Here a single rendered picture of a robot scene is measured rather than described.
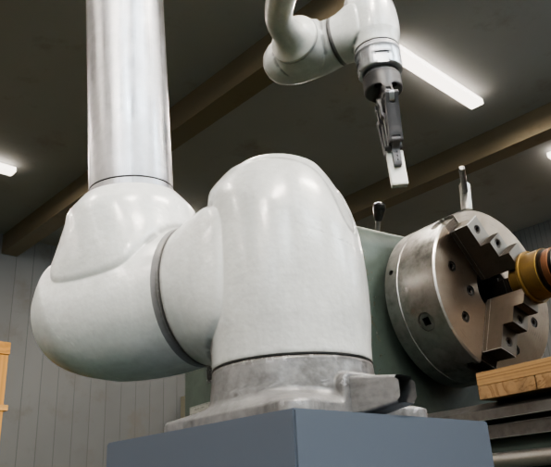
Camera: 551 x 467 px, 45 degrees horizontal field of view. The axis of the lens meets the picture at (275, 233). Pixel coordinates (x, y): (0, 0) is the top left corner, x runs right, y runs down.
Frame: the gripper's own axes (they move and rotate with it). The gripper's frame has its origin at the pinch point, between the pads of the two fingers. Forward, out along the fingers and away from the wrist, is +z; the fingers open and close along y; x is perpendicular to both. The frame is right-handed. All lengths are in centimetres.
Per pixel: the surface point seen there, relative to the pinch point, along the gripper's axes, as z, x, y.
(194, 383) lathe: 28, -45, -47
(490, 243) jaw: 16.6, 13.4, 1.9
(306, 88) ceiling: -263, 21, -374
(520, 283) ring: 24.5, 16.9, 2.3
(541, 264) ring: 22.3, 19.8, 5.4
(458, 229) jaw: 13.0, 9.0, 0.3
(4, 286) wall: -205, -346, -659
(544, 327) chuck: 29.0, 25.8, -14.3
